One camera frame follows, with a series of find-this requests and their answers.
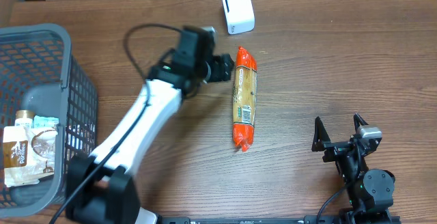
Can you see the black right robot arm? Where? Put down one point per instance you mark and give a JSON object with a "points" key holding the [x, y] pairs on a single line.
{"points": [[370, 191]]}

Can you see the white Pantene tube gold cap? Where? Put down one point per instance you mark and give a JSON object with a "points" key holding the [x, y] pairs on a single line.
{"points": [[24, 118]]}

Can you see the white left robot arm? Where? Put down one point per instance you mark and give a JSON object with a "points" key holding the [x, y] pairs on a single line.
{"points": [[100, 187]]}

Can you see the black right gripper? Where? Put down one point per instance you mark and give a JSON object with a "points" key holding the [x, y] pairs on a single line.
{"points": [[340, 149]]}

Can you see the white barcode scanner stand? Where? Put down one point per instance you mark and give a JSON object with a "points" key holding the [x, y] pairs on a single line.
{"points": [[239, 16]]}

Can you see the beige dried fruit pouch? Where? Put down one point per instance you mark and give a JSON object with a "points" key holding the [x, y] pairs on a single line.
{"points": [[28, 154]]}

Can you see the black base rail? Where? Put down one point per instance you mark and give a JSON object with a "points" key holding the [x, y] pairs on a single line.
{"points": [[309, 219]]}

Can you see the teal snack packet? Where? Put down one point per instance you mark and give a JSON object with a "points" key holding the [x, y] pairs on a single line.
{"points": [[45, 122]]}

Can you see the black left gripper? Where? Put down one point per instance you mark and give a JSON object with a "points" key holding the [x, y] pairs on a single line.
{"points": [[222, 67]]}

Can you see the grey plastic shopping basket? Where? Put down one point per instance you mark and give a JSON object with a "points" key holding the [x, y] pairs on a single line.
{"points": [[39, 73]]}

